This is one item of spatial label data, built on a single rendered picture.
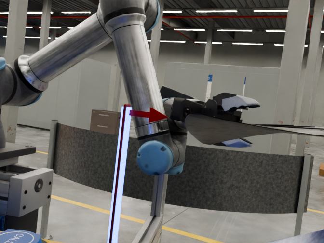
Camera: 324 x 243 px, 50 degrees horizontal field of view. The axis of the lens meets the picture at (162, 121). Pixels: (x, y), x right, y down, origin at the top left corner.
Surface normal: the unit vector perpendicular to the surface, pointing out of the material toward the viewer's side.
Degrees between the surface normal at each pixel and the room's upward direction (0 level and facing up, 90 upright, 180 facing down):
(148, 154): 90
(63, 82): 90
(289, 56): 90
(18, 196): 90
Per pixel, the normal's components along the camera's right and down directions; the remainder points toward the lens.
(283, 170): 0.31, 0.08
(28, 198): 0.97, 0.12
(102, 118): -0.37, 0.00
